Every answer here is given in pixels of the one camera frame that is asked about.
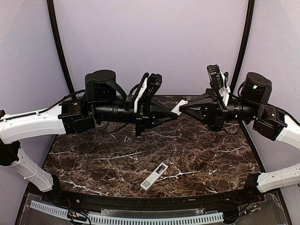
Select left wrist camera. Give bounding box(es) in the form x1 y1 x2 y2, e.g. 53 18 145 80
130 73 162 113

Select white remote control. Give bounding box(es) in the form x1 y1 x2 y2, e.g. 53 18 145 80
140 163 168 191

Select right black frame post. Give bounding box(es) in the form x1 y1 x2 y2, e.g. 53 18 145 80
230 0 255 91

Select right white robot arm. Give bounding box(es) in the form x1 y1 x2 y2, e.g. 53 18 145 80
180 72 300 149

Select grey battery cover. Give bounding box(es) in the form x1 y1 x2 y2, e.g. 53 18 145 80
171 99 188 116

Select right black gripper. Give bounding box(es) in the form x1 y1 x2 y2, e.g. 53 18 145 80
179 88 259 131

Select black frame post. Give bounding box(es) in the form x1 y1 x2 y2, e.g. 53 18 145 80
46 0 75 93
230 0 255 91

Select black front rail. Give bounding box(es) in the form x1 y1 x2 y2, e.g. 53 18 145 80
45 189 259 211

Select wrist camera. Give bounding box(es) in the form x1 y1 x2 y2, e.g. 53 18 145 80
207 65 231 106
130 73 162 113

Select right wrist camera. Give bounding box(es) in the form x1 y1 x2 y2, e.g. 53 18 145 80
207 65 231 106

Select blue battery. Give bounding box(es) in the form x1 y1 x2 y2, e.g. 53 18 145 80
156 165 164 174

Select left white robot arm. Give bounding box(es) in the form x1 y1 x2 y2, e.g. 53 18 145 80
0 69 178 204

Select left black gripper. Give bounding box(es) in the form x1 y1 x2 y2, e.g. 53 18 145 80
93 98 179 136

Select white cable duct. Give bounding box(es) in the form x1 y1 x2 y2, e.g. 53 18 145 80
30 200 224 225

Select left black frame post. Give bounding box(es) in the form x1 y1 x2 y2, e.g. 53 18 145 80
46 0 75 93

